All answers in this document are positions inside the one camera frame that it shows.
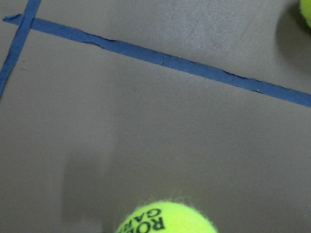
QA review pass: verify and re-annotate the tennis ball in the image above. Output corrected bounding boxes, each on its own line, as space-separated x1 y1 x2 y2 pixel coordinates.
116 201 217 233
299 0 311 28

